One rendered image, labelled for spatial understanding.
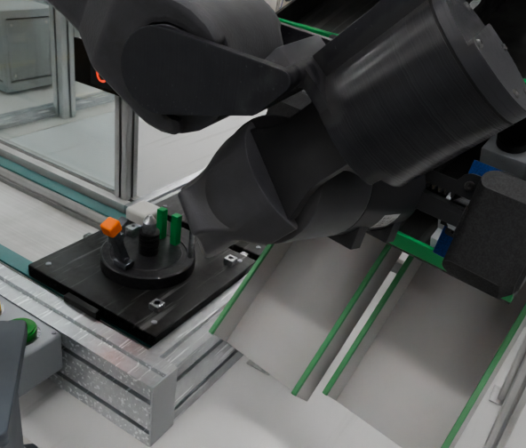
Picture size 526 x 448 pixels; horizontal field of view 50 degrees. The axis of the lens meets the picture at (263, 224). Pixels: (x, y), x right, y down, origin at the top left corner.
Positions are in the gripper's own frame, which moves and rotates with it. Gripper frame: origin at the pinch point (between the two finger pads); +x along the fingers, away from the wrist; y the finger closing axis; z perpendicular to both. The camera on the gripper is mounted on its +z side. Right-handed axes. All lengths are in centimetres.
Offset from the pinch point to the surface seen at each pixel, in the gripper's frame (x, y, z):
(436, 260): 13.1, 0.4, -7.9
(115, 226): 10.1, 39.6, -23.0
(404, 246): 13.3, 3.7, -8.2
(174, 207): 34, 53, -27
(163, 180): 57, 81, -33
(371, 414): 17.4, 1.2, -27.6
